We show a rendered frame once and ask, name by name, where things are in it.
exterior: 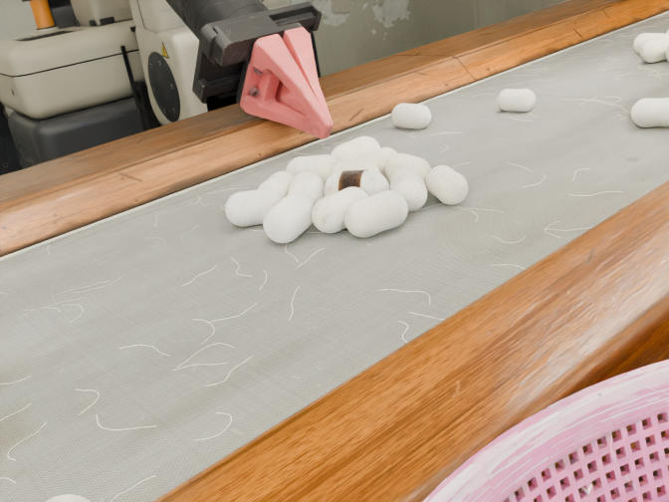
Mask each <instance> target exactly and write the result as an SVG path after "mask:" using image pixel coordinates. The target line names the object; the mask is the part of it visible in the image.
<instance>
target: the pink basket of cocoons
mask: <svg viewBox="0 0 669 502"><path fill-rule="evenodd" d="M660 413H662V418H663V419H662V420H659V421H658V419H657V414H660ZM643 419H646V422H647V425H644V426H642V422H641V420H643ZM628 425H631V429H632V430H631V431H629V432H627V429H626V426H628ZM664 430H665V433H666V436H665V437H662V438H661V433H660V432H661V431H664ZM614 431H615V432H616V436H617V437H614V438H612V435H611V432H614ZM647 436H650V442H648V443H646V440H645V437H647ZM599 438H601V442H602V443H601V444H599V445H598V444H597V441H596V440H597V439H599ZM632 442H634V443H635V448H632V449H631V446H630V443H632ZM584 446H586V448H587V451H586V452H583V450H582V448H583V447H584ZM667 447H668V449H669V360H666V361H663V362H659V363H655V364H652V365H649V366H646V367H643V368H640V369H637V370H634V371H631V372H628V373H625V374H622V375H619V376H615V377H612V378H610V379H607V380H605V381H602V382H599V383H597V384H594V385H592V386H589V387H587V388H585V389H583V390H581V391H579V392H576V393H574V394H572V395H570V396H568V397H566V398H564V399H561V400H559V401H557V402H555V403H554V404H552V405H550V406H548V407H546V408H544V409H543V410H541V411H539V412H537V413H535V414H533V415H532V416H530V417H528V418H526V419H525V420H523V421H522V422H520V423H519V424H517V425H516V426H514V427H512V428H511V429H509V430H508V431H506V432H505V433H503V434H501V435H500V436H498V437H497V438H496V439H494V440H493V441H492V442H490V443H489V444H488V445H486V446H485V447H484V448H482V449H481V450H480V451H478V452H477V453H476V454H474V455H473V456H472V457H470V458H469V459H468V460H467V461H466V462H464V463H463V464H462V465H461V466H460V467H459V468H458V469H456V470H455V471H454V472H453V473H452V474H451V475H449V476H448V477H447V478H446V479H445V480H444V481H443V482H442V483H441V484H440V485H439V486H438V487H437V488H436V489H435V490H434V491H433V492H432V493H431V494H430V495H429V496H428V497H427V498H426V499H425V500H424V501H423V502H503V501H505V502H534V500H533V499H535V498H537V501H538V502H565V499H564V498H565V497H566V496H568V501H567V502H597V501H596V498H597V497H600V501H599V502H628V500H630V499H631V500H632V502H669V471H668V467H667V465H669V453H667V454H665V452H664V448H667ZM618 448H619V449H620V454H618V455H616V451H615V450H616V449H618ZM571 453H572V457H573V459H571V460H569V458H568V456H569V455H570V454H571ZM651 453H653V455H654V458H653V459H650V458H649V454H651ZM603 455H605V458H606V460H605V461H603V462H602V460H601V456H603ZM636 459H638V461H639V464H638V465H635V463H634V460H636ZM556 462H558V465H559V467H558V468H556V467H555V463H556ZM588 463H591V468H589V469H588V468H587V464H588ZM622 465H623V466H624V471H622V472H621V471H620V466H622ZM654 470H657V475H656V476H653V472H652V471H654ZM542 471H545V476H544V477H542V474H541V472H542ZM574 471H577V476H575V477H574V475H573V472H574ZM608 472H609V474H610V477H609V478H607V479H606V475H605V474H606V473H608ZM639 476H642V479H643V481H641V482H639V480H638V477H639ZM562 479H563V485H560V483H559V481H560V480H562ZM530 480H531V482H532V485H531V486H529V485H528V481H530ZM593 480H595V482H596V484H595V485H594V486H592V482H591V481H593ZM626 482H627V483H628V487H627V488H624V483H626ZM657 487H660V489H661V492H658V493H657V490H656V488H657ZM548 488H550V490H551V493H549V494H548V493H547V489H548ZM579 488H581V489H582V492H581V493H580V494H579V493H578V489H579ZM612 489H613V491H614V494H613V495H611V494H610V490H612ZM517 490H518V493H519V495H517V496H515V493H514V492H515V491H517ZM643 493H646V498H644V499H643V497H642V494H643Z"/></svg>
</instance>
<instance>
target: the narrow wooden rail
mask: <svg viewBox="0 0 669 502"><path fill-rule="evenodd" d="M666 360H669V180H667V181H666V182H664V183H663V184H661V185H659V186H658V187H656V188H655V189H653V190H651V191H650V192H648V193H647V194H645V195H643V196H642V197H640V198H639V199H637V200H635V201H634V202H632V203H631V204H629V205H627V206H626V207H624V208H623V209H621V210H619V211H618V212H616V213H614V214H613V215H611V216H610V217H608V218H606V219H605V220H603V221H602V222H600V223H598V224H597V225H595V226H594V227H592V228H590V229H589V230H587V231H586V232H584V233H582V234H581V235H579V236H578V237H576V238H574V239H573V240H571V241H570V242H568V243H566V244H565V245H563V246H562V247H560V248H559V249H558V250H556V251H554V252H553V253H551V254H550V255H548V256H546V257H545V258H543V259H542V260H540V261H538V262H537V263H535V264H534V265H532V266H530V267H529V268H527V269H526V270H524V271H522V272H521V273H519V274H518V275H516V276H514V277H513V278H511V279H510V280H508V281H506V282H505V283H503V284H502V285H500V286H498V287H497V288H495V289H493V290H492V291H490V292H489V293H487V294H485V295H484V296H482V297H481V298H479V299H477V300H476V301H474V302H473V303H471V304H469V305H468V306H466V307H465V308H463V309H461V310H460V311H458V312H457V313H455V314H453V315H452V316H450V317H449V318H447V319H445V320H444V321H442V322H441V323H439V324H437V325H436V326H434V327H432V328H431V329H429V330H428V331H426V332H424V333H423V334H421V335H420V336H418V337H416V338H415V339H413V340H412V341H410V342H408V343H407V344H405V345H404V346H402V347H400V348H399V349H397V350H396V351H394V352H392V353H391V354H389V355H388V356H386V357H384V358H383V359H381V360H380V361H378V362H376V363H375V364H373V365H371V366H370V367H368V368H367V369H365V370H363V371H362V372H360V373H359V374H357V375H355V376H353V377H352V378H350V379H348V380H347V381H345V382H344V383H342V384H340V385H339V386H337V387H336V388H334V389H332V390H331V391H329V392H328V393H326V394H324V395H323V396H321V397H320V398H318V399H316V400H315V401H313V402H311V403H310V404H308V405H307V406H305V407H303V408H302V409H300V410H299V411H297V412H295V413H294V414H292V415H291V416H289V417H287V418H286V419H284V420H283V421H281V422H279V423H278V424H276V425H275V426H273V427H271V428H270V429H268V430H267V431H265V432H263V433H262V434H260V435H258V436H257V437H255V438H254V439H252V440H250V441H249V442H247V443H246V444H244V445H242V446H241V447H239V448H238V449H236V450H234V451H233V452H231V453H230V454H228V455H226V456H225V457H223V458H222V459H220V460H218V461H217V462H215V463H214V464H212V465H210V466H209V467H207V468H206V469H204V470H202V471H201V472H199V473H197V474H196V475H194V476H193V477H191V478H189V479H188V480H186V481H185V482H183V483H181V484H180V485H178V486H177V487H175V488H173V489H172V490H170V491H169V492H167V493H165V494H164V495H162V496H161V497H159V498H157V499H156V500H154V501H153V502H423V501H424V500H425V499H426V498H427V497H428V496H429V495H430V494H431V493H432V492H433V491H434V490H435V489H436V488H437V487H438V486H439V485H440V484H441V483H442V482H443V481H444V480H445V479H446V478H447V477H448V476H449V475H451V474H452V473H453V472H454V471H455V470H456V469H458V468H459V467H460V466H461V465H462V464H463V463H464V462H466V461H467V460H468V459H469V458H470V457H472V456H473V455H474V454H476V453H477V452H478V451H480V450H481V449H482V448H484V447H485V446H486V445H488V444H489V443H490V442H492V441H493V440H494V439H496V438H497V437H498V436H500V435H501V434H503V433H505V432H506V431H508V430H509V429H511V428H512V427H514V426H516V425H517V424H519V423H520V422H522V421H523V420H525V419H526V418H528V417H530V416H532V415H533V414H535V413H537V412H539V411H541V410H543V409H544V408H546V407H548V406H550V405H552V404H554V403H555V402H557V401H559V400H561V399H564V398H566V397H568V396H570V395H572V394H574V393H576V392H579V391H581V390H583V389H585V388H587V387H589V386H592V385H594V384H597V383H599V382H602V381H605V380H607V379H610V378H612V377H616V376H619V375H622V374H625V373H628V372H631V371H634V370H637V369H640V368H643V367H646V366H649V365H652V364H655V363H659V362H663V361H666Z"/></svg>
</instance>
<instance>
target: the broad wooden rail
mask: <svg viewBox="0 0 669 502"><path fill-rule="evenodd" d="M668 11H669V0H569V1H566V2H563V3H560V4H556V5H554V6H551V7H548V8H544V9H541V10H538V11H535V12H531V13H528V14H525V15H522V16H518V17H515V18H512V19H509V20H505V21H502V22H499V23H496V24H492V25H489V26H486V27H483V28H479V29H476V30H473V31H470V32H466V33H463V34H460V35H457V36H453V37H450V38H447V39H444V40H440V41H437V42H434V43H431V44H427V45H424V46H421V47H418V48H414V49H411V50H408V51H405V52H401V53H398V54H395V55H392V56H388V57H385V58H382V59H379V60H375V61H372V62H369V63H366V64H362V65H359V66H356V67H353V68H349V69H346V70H343V71H340V72H336V73H333V74H330V75H327V76H323V77H320V78H319V83H320V87H321V89H322V92H323V95H324V98H325V101H326V103H327V106H328V109H329V112H330V114H331V117H332V120H333V123H334V126H333V129H332V132H331V134H330V136H331V135H333V134H336V133H339V132H341V131H344V130H347V129H350V128H352V127H355V126H359V125H362V124H365V123H368V122H370V121H373V120H376V119H378V118H381V117H384V116H387V115H389V114H392V111H393V109H394V108H395V107H396V106H397V105H399V104H419V103H422V102H425V101H427V100H430V99H433V98H435V97H438V96H441V95H444V94H446V93H449V92H452V91H454V90H457V89H460V88H463V87H465V86H468V85H471V84H473V83H476V82H479V81H481V80H484V79H487V78H490V77H492V76H495V75H498V74H500V73H503V72H506V71H509V70H511V69H514V68H516V67H518V66H521V65H524V64H527V63H529V62H532V61H535V60H537V59H540V58H543V57H546V56H548V55H551V54H554V53H556V52H559V51H562V50H565V49H567V48H570V47H573V46H575V45H578V44H581V43H584V42H586V41H589V40H592V39H594V38H597V37H600V36H602V35H605V34H608V33H611V32H613V31H616V30H619V29H621V28H624V27H627V26H630V25H632V24H635V23H638V22H640V21H643V20H646V19H649V18H651V17H654V16H657V15H659V14H662V13H665V12H668ZM320 139H321V138H318V137H316V136H314V135H311V134H309V133H306V132H304V131H302V130H299V129H297V128H295V127H292V126H289V125H284V124H280V123H277V122H274V121H270V120H267V119H263V118H260V117H256V116H253V115H250V114H246V113H245V112H244V110H243V109H242V108H241V107H240V106H239V104H238V103H236V104H233V105H230V106H227V107H223V108H220V109H217V110H214V111H210V112H207V113H204V114H201V115H197V116H194V117H191V118H188V119H184V120H181V121H178V122H175V123H171V124H168V125H163V126H159V127H156V128H153V129H150V130H146V131H143V132H140V133H137V134H133V135H130V136H127V137H124V138H120V139H117V140H114V141H111V142H107V143H104V144H101V145H98V146H94V147H91V148H88V149H85V150H81V151H78V152H75V153H72V154H68V155H65V156H62V157H59V158H55V159H52V160H49V161H46V162H42V163H40V164H37V165H34V166H31V167H28V168H25V169H21V170H18V171H14V172H10V173H7V174H3V175H0V258H1V257H4V256H6V255H9V254H12V253H14V252H17V251H20V250H23V249H25V248H28V247H31V246H33V245H36V244H39V243H42V242H44V241H47V240H50V239H52V238H55V237H58V236H61V235H63V234H66V233H69V232H71V231H74V230H77V229H80V228H82V227H85V226H88V225H90V224H93V223H96V222H98V221H101V220H104V219H107V218H109V217H112V216H115V215H117V214H120V213H123V212H126V211H128V210H131V209H134V208H135V207H138V206H141V205H144V204H146V203H149V202H152V201H154V200H157V199H160V198H163V197H165V196H168V195H171V194H173V193H176V192H179V191H182V190H184V189H187V188H190V187H192V186H195V185H198V184H201V183H203V182H206V181H209V180H211V179H214V178H217V177H219V176H222V175H225V174H228V173H230V172H233V171H236V170H238V169H241V168H244V167H247V166H249V165H252V164H255V163H257V162H260V161H263V160H266V159H268V158H271V157H274V156H276V155H279V154H282V153H285V152H287V151H290V150H293V149H295V148H298V147H301V146H304V145H306V144H309V143H312V142H314V141H317V140H320Z"/></svg>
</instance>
